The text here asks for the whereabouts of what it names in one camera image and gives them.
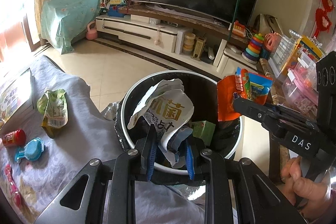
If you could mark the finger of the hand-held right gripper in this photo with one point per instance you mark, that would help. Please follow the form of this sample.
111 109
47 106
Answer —
252 109
291 113

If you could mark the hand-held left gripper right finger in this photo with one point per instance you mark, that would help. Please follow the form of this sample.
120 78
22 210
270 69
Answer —
190 161

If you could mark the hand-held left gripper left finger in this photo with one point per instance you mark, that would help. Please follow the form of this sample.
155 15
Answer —
151 161

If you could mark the orange blue snack wrapper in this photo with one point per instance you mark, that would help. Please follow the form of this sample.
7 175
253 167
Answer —
228 98

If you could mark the white waste bin black liner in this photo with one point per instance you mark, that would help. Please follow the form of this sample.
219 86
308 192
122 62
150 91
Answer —
231 151

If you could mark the white paper package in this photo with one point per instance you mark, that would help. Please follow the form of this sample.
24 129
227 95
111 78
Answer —
170 106

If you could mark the person's right hand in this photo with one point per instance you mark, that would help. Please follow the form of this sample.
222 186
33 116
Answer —
312 192

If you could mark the clear box pink latches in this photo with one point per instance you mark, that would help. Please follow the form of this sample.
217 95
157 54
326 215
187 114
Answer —
299 87

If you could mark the green carton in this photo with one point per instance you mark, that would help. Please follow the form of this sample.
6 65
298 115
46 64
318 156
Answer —
203 130

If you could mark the clear plastic storage box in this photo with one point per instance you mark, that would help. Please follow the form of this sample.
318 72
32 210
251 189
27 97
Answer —
296 53

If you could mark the crumpled silver plastic bag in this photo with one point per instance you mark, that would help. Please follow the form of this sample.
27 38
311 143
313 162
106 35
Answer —
110 112

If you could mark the pink plastic toy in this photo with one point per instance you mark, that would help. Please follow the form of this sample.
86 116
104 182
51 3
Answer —
271 43

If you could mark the wooden tower model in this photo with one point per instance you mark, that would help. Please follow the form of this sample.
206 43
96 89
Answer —
199 48

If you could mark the red orange toy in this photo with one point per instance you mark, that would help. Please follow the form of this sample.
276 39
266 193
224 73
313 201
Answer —
239 29

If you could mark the grey tablecloth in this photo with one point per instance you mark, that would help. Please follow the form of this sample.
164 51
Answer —
68 161

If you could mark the beige bag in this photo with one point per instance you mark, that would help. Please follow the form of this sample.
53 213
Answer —
266 23

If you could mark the yellow stacked containers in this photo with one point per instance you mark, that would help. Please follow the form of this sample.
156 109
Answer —
189 43

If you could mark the white box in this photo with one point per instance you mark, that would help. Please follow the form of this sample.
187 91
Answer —
179 41

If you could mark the green snack wrapper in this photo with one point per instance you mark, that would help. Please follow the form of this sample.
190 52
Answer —
53 111

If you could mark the light blue plastic toy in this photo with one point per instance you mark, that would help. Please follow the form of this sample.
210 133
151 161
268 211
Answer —
31 149

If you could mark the white television cabinet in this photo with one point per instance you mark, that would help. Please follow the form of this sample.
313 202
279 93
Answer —
136 29

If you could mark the small red bottle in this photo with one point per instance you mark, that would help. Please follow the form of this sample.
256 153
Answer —
14 138

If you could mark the red pink packet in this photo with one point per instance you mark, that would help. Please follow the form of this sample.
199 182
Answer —
13 184

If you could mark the pink kettlebell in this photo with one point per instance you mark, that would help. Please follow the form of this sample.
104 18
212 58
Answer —
92 33

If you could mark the colourful picture book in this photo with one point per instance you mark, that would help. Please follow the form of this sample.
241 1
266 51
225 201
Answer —
13 98

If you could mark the teal covered furniture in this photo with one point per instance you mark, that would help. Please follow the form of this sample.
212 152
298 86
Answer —
68 16

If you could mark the brown framed glass door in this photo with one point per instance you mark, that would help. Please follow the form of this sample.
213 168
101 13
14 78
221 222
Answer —
31 35

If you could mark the red paper wall decoration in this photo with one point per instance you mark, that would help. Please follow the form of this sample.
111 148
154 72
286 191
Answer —
324 14

